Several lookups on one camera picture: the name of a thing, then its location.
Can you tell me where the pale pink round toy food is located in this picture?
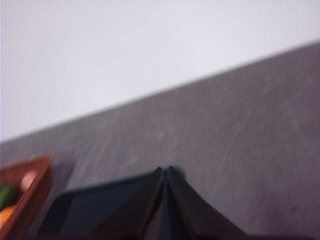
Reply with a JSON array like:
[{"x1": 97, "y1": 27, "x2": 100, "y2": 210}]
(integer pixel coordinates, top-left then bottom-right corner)
[{"x1": 20, "y1": 169, "x2": 38, "y2": 192}]

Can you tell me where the brown woven wicker basket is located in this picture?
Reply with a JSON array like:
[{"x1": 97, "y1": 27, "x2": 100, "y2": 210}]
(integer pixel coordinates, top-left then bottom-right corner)
[{"x1": 0, "y1": 154, "x2": 53, "y2": 240}]

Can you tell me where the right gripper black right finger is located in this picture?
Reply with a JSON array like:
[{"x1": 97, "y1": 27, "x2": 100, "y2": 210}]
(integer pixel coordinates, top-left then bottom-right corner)
[{"x1": 167, "y1": 166, "x2": 245, "y2": 237}]

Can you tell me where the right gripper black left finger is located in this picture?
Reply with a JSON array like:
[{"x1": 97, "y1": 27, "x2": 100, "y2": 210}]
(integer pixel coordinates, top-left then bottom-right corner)
[{"x1": 92, "y1": 166, "x2": 164, "y2": 237}]

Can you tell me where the green toy chili pepper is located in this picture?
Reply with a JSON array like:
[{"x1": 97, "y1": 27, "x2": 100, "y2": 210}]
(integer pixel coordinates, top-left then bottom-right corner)
[{"x1": 0, "y1": 184, "x2": 18, "y2": 211}]

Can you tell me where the dark rectangular tray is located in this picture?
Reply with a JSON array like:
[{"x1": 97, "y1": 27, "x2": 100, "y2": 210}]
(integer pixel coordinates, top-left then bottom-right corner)
[{"x1": 37, "y1": 171, "x2": 161, "y2": 237}]

